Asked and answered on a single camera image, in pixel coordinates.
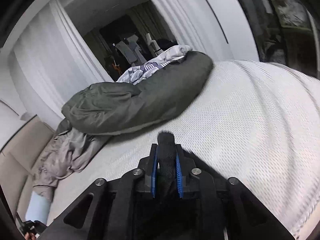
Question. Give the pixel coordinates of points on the black pants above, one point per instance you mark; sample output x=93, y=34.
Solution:
x=166, y=184

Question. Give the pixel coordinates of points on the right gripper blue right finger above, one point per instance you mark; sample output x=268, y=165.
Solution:
x=186, y=183

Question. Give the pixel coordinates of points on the light blue pillow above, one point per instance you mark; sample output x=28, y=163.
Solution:
x=38, y=208

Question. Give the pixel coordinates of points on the dark green duvet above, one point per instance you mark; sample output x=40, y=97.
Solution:
x=113, y=108

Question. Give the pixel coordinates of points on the patterned white purple blanket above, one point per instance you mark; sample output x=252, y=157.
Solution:
x=136, y=74

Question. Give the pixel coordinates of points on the white wardrobe door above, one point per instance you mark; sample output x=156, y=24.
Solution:
x=223, y=29

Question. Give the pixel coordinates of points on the beige upholstered headboard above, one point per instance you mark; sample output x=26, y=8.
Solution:
x=19, y=157

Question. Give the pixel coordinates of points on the grey crumpled sheet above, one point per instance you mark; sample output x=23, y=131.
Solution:
x=68, y=152

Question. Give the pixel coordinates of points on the white mesh mattress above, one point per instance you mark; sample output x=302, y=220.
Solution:
x=258, y=122

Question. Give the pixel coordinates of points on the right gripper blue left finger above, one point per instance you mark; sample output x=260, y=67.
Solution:
x=147, y=183

